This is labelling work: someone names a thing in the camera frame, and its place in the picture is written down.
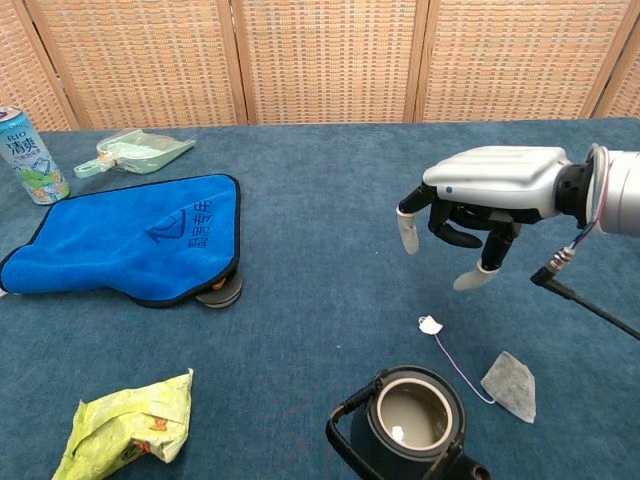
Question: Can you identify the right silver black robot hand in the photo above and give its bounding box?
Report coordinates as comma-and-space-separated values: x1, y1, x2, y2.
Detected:
397, 144, 571, 291

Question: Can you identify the tea bag with string tag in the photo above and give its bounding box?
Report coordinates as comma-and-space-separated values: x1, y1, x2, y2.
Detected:
417, 313, 537, 425

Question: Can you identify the teal carpet table mat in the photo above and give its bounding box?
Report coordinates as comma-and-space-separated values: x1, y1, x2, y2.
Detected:
0, 117, 640, 480

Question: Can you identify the woven wooden folding screen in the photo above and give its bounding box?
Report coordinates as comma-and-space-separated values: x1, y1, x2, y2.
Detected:
0, 0, 640, 132

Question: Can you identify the round black disc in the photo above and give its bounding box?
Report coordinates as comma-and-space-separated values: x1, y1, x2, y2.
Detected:
194, 273, 246, 310

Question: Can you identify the pale green mini dustpan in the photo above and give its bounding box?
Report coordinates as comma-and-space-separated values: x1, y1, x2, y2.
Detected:
73, 128, 198, 180

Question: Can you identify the blue microfiber cloth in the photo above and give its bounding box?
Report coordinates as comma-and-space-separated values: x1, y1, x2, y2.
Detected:
0, 173, 242, 309

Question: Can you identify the yellow-green snack packet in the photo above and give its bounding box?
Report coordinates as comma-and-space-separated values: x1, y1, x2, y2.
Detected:
51, 368, 195, 480

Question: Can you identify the light blue drink can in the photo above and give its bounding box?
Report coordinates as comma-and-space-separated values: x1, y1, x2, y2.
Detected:
0, 105, 71, 206

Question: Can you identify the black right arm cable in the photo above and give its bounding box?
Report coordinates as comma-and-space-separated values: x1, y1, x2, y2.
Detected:
530, 244, 640, 342

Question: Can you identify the black pot with liquid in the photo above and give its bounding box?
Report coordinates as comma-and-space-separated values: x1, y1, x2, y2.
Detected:
325, 364, 494, 480

